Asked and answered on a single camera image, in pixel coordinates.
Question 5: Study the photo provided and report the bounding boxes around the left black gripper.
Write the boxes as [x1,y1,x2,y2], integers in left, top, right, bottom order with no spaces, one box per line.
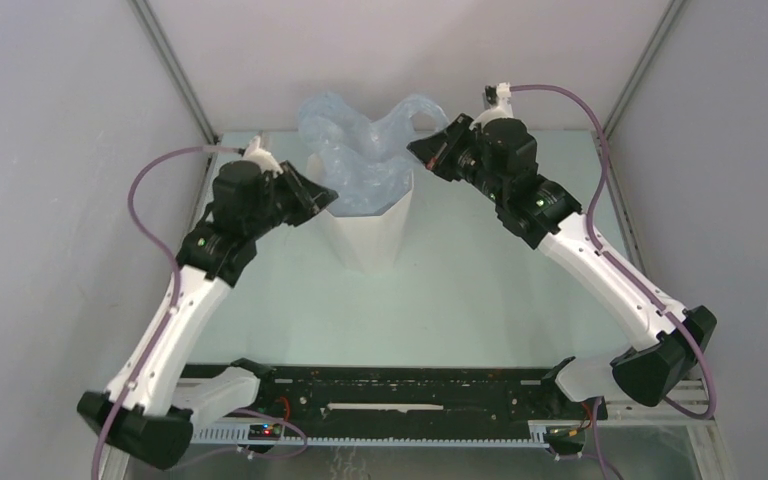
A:
[246,161,338,239]

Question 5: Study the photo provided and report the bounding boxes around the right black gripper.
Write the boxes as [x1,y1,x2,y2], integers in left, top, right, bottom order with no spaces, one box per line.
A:
[408,114,506,205]

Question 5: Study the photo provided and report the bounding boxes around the blue plastic trash bag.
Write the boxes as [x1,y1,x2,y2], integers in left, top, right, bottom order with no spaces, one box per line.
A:
[297,92,449,217]

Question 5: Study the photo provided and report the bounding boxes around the white translucent trash bin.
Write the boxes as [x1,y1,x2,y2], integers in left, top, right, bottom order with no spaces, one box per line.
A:
[314,173,414,274]

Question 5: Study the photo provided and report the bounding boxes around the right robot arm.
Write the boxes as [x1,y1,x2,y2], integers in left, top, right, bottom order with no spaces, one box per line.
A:
[407,115,717,418]

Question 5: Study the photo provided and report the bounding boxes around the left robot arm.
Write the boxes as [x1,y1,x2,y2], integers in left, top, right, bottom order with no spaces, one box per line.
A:
[77,160,338,470]

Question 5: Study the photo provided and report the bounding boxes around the small lit circuit board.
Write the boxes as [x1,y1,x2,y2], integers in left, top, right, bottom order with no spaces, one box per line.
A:
[247,424,283,441]

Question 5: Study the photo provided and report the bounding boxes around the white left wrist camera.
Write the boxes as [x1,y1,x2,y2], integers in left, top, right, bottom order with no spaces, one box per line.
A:
[241,135,284,176]

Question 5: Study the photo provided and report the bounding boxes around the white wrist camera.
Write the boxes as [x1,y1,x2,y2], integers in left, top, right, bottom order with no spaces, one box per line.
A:
[471,82,513,128]
[241,135,284,176]

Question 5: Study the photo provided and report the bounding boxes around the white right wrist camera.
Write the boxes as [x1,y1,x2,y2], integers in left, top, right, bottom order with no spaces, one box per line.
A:
[471,82,513,128]

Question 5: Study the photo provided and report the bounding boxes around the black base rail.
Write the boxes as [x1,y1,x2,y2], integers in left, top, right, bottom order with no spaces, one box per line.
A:
[219,366,607,441]

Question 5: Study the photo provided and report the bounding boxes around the white slotted cable duct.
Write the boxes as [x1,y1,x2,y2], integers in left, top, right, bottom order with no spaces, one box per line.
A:
[191,422,584,448]

